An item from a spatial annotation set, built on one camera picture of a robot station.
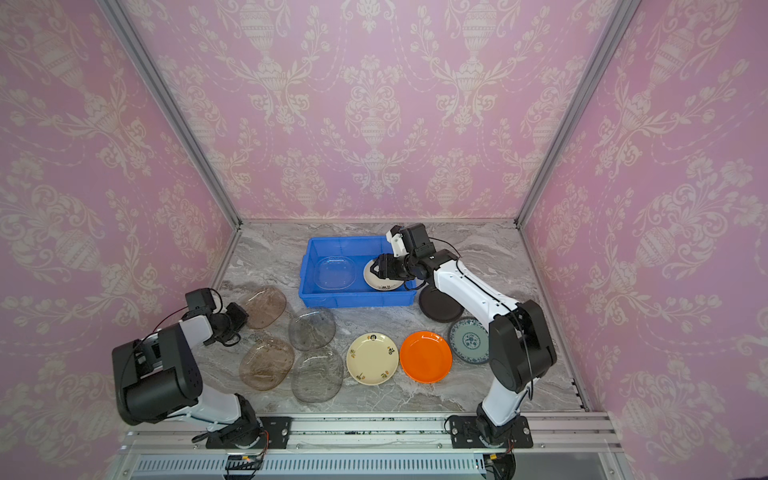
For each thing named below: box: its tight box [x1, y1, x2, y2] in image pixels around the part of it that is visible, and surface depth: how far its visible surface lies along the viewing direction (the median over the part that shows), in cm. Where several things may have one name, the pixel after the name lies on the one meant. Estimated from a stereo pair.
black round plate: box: [418, 285, 464, 323], surface depth 96 cm
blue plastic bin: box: [299, 236, 416, 307], surface depth 103 cm
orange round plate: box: [400, 331, 453, 384], surface depth 87 cm
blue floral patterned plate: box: [449, 317, 489, 365], surface depth 91 cm
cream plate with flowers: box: [346, 332, 399, 385], surface depth 87 cm
